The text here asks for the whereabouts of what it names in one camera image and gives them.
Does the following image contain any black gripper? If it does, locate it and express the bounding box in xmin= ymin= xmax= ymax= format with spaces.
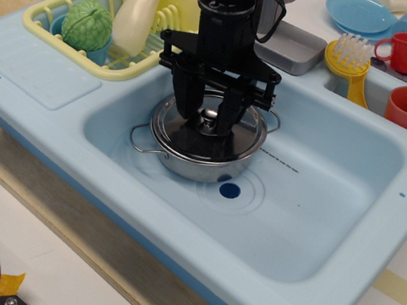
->
xmin=160 ymin=0 xmax=281 ymax=137

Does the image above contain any stainless steel pot lid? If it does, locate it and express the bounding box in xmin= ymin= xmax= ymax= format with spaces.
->
xmin=151 ymin=90 xmax=267 ymax=163

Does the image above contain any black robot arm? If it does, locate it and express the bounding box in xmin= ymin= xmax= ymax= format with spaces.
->
xmin=160 ymin=0 xmax=286 ymax=137

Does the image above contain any cream plastic bottle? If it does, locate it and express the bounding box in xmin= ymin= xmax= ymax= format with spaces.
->
xmin=111 ymin=0 xmax=160 ymax=57

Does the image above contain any yellow dish rack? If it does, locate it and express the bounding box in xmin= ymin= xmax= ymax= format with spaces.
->
xmin=22 ymin=0 xmax=200 ymax=81

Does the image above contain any yellow dish brush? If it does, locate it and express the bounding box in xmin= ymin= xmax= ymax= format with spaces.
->
xmin=324 ymin=33 xmax=375 ymax=109

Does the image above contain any green toy cabbage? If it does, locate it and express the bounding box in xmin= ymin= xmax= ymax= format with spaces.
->
xmin=61 ymin=0 xmax=113 ymax=52

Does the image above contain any light blue plate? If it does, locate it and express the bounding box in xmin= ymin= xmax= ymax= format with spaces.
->
xmin=325 ymin=0 xmax=398 ymax=34

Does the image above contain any grey toy utensil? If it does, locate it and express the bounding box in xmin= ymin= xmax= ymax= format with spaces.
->
xmin=370 ymin=57 xmax=407 ymax=83

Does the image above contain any light blue toy sink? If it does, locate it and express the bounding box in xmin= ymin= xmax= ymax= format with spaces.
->
xmin=0 ymin=11 xmax=407 ymax=305

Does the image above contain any cream toy item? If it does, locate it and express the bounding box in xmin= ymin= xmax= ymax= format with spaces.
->
xmin=377 ymin=0 xmax=407 ymax=14

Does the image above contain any yellow tape piece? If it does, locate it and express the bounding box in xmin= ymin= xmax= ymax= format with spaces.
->
xmin=0 ymin=273 xmax=26 ymax=297

